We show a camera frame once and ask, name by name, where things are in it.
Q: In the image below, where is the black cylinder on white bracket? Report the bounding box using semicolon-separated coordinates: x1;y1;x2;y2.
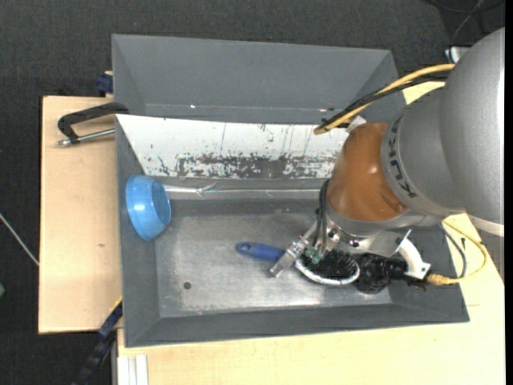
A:
356;237;433;294

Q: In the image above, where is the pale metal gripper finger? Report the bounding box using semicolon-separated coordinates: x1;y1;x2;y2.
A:
269;249;295;274
273;254;301;278

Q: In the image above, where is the pale brown flat board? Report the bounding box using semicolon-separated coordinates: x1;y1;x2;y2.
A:
38;94;123;334

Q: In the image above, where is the grey metal bin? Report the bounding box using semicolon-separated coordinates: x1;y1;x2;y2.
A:
111;33;471;348

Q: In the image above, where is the blue plastic bowl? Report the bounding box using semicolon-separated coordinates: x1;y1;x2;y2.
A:
124;174;172;242

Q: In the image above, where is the blue handled black hairbrush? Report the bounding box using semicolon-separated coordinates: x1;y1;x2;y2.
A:
235;241;362;287

